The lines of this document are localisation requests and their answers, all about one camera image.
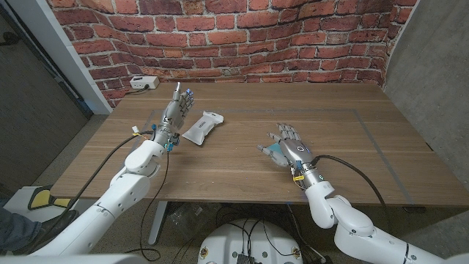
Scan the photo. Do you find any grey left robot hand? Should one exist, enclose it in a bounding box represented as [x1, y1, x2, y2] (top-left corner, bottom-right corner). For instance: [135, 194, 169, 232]
[152, 81, 195, 143]

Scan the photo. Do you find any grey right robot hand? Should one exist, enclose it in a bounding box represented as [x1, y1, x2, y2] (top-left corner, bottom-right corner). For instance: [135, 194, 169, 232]
[256, 122, 313, 169]

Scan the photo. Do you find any blue sticky note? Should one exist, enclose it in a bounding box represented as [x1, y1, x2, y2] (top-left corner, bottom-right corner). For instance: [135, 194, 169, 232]
[264, 142, 282, 159]

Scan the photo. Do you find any white plastic package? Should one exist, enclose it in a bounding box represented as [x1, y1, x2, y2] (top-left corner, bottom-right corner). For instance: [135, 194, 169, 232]
[181, 111, 225, 147]

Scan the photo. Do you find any white power box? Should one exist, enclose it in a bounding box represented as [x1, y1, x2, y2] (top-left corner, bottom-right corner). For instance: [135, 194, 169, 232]
[129, 76, 160, 90]

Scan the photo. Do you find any red brick print backdrop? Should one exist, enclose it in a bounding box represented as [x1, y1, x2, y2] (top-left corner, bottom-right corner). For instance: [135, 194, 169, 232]
[45, 0, 418, 109]

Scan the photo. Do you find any clear plastic bag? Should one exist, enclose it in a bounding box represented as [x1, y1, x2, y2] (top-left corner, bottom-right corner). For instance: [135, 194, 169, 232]
[170, 202, 217, 239]

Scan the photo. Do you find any white table leg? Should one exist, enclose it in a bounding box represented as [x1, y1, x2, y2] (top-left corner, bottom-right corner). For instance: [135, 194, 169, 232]
[147, 200, 169, 246]

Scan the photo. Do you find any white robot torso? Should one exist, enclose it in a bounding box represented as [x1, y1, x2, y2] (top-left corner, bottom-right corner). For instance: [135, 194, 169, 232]
[197, 219, 304, 264]

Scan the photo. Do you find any white pillar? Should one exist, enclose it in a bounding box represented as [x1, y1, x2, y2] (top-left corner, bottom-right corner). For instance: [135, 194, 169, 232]
[7, 0, 114, 115]

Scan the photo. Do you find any yellow and black pad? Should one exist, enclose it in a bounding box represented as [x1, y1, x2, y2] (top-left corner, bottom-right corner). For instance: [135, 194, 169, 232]
[28, 186, 73, 210]

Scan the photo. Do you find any black shoe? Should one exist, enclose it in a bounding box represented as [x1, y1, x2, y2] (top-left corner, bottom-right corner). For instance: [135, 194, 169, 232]
[12, 209, 80, 256]

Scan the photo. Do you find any white floor platform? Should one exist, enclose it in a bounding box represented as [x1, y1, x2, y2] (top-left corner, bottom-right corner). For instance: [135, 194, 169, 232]
[2, 185, 76, 224]

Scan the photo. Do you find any person's leg in jeans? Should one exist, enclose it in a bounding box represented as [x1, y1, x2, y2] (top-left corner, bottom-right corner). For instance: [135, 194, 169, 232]
[0, 207, 42, 254]

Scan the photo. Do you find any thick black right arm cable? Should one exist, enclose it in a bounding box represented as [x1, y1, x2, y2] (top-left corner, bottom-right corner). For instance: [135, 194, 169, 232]
[310, 154, 391, 235]

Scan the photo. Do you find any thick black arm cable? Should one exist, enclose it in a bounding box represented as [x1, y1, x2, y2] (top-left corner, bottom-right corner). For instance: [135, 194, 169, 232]
[47, 130, 155, 235]
[310, 154, 391, 235]

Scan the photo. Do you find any black power box cable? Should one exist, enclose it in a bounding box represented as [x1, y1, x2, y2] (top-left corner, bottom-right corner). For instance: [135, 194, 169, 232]
[124, 84, 150, 95]

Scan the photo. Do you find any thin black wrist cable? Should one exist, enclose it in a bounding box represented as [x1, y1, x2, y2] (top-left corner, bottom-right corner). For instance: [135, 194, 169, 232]
[124, 148, 171, 262]

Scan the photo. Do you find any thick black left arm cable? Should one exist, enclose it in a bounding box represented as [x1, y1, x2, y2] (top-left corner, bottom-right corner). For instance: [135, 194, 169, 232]
[47, 130, 155, 235]

